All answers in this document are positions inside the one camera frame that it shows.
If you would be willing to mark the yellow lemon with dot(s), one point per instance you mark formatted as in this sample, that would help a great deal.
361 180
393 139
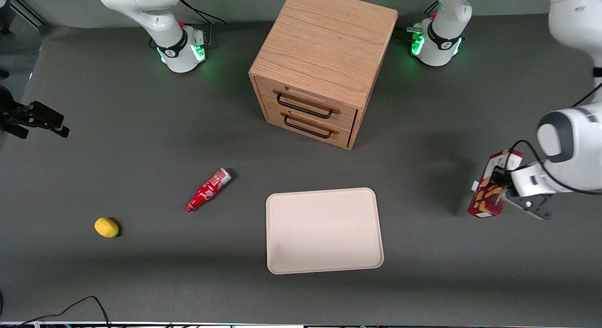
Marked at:
106 227

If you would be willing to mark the red cola bottle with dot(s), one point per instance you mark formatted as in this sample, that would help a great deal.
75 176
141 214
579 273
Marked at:
207 191

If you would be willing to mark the wooden drawer cabinet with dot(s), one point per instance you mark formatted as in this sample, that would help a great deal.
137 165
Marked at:
324 36

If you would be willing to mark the red cookie box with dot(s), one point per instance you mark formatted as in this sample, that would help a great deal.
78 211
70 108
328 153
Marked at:
487 201

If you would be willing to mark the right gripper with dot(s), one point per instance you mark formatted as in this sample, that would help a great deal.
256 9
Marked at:
19 115

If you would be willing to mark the wooden drawer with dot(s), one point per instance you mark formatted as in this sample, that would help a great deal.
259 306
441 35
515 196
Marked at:
273 117
268 90

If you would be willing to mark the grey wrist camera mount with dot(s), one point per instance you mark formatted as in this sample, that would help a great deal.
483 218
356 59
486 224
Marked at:
536 208

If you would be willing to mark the cream rectangular tray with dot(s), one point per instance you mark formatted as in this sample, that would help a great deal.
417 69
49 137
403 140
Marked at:
324 229

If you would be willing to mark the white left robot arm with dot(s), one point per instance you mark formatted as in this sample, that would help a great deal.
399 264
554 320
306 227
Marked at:
444 50

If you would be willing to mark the dark metal rail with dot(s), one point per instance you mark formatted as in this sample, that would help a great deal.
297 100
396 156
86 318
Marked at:
28 10

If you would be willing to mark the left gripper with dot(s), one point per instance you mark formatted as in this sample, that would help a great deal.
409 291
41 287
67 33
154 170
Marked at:
502 180

